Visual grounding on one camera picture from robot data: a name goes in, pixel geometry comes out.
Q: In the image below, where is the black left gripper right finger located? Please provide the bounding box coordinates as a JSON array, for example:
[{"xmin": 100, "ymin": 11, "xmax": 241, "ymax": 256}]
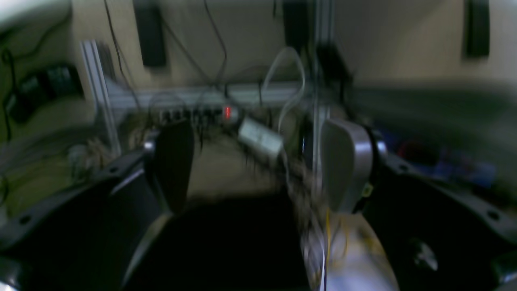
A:
[{"xmin": 319, "ymin": 118, "xmax": 517, "ymax": 291}]

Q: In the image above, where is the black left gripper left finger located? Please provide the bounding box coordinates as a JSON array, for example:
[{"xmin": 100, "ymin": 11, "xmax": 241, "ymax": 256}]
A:
[{"xmin": 1, "ymin": 121, "xmax": 195, "ymax": 291}]

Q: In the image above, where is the black T-shirt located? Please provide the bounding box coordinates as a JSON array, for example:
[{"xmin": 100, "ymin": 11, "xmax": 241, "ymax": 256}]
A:
[{"xmin": 122, "ymin": 194, "xmax": 311, "ymax": 291}]

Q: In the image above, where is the white tag under table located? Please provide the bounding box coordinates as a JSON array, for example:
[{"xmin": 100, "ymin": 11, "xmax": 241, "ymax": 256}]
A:
[{"xmin": 237, "ymin": 118, "xmax": 283, "ymax": 158}]

